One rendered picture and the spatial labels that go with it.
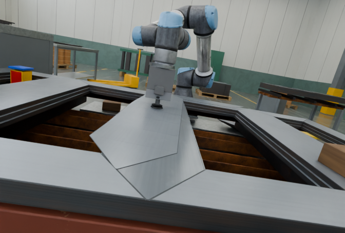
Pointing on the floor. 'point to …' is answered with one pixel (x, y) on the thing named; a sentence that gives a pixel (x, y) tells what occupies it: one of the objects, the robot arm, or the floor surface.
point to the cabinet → (216, 62)
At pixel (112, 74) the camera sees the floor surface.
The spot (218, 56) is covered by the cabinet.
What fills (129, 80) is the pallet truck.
